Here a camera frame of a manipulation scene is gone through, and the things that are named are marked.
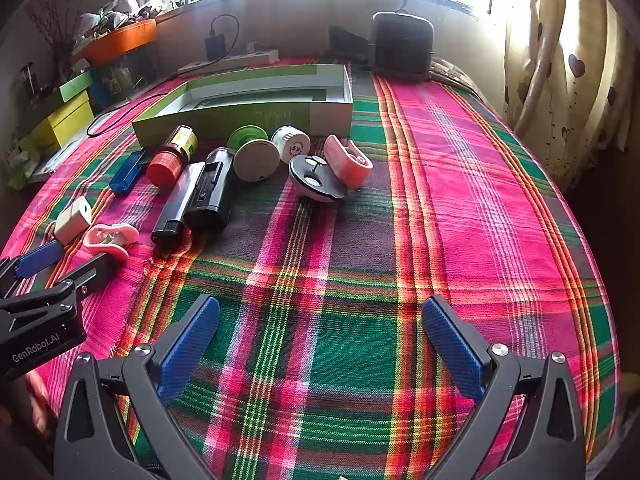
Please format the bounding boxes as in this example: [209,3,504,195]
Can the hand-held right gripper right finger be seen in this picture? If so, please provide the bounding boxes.
[421,295,587,480]

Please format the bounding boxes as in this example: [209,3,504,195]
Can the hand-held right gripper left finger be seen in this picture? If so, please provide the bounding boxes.
[54,295,221,480]

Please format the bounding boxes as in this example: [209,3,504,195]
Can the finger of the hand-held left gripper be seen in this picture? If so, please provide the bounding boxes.
[47,251,119,298]
[0,239,64,298]

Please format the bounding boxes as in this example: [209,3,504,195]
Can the pink plastic clip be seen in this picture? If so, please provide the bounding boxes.
[323,134,374,189]
[83,223,140,262]

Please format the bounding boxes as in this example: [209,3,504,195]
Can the white wall charger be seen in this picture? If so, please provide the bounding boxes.
[54,197,94,245]

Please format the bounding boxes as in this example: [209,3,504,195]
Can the blue translucent usb adapter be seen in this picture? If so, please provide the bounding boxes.
[108,149,151,196]

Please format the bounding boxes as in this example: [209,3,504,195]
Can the black round lid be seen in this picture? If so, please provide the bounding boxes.
[289,154,348,203]

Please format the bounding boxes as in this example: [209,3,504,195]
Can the green cardboard box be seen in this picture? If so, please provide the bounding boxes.
[131,64,354,147]

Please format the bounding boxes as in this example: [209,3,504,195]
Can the white round cap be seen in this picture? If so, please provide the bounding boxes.
[270,125,311,165]

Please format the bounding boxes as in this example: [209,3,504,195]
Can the black bar in clear wrap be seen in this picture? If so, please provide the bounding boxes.
[151,161,207,247]

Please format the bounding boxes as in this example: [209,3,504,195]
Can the white plastic sheet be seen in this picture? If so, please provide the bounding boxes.
[27,112,117,183]

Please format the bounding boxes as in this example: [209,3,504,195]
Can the red-capped bottle with yellow label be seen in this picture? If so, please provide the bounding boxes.
[146,125,199,187]

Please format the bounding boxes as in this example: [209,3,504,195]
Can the black hair trimmer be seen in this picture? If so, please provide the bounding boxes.
[184,147,236,233]

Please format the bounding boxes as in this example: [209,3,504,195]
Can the yellow storage box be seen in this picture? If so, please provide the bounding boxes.
[22,91,96,155]

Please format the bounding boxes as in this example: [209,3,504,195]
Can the plaid blanket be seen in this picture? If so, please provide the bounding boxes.
[0,55,621,480]

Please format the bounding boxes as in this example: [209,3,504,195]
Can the green storage box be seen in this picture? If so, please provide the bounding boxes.
[59,71,94,103]

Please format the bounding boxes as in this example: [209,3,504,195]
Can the green and white spool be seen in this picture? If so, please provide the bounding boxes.
[228,125,281,182]

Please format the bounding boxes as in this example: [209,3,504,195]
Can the orange tray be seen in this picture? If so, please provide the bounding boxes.
[71,18,158,67]

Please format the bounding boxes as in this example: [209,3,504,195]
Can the white power strip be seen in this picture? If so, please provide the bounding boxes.
[177,49,280,75]

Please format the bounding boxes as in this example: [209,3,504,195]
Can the pile of crumpled bags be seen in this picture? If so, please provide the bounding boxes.
[75,0,168,37]

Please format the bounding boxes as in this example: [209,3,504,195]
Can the striped cloth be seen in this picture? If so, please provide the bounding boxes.
[429,57,482,97]

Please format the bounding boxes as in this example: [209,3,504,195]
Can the cream heart-print curtain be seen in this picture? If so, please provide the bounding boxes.
[502,0,633,191]

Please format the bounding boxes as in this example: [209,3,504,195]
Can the grey portable speaker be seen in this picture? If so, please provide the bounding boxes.
[371,11,435,81]

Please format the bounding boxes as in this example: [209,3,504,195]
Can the dark folded cloth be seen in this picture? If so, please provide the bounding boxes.
[328,25,373,61]

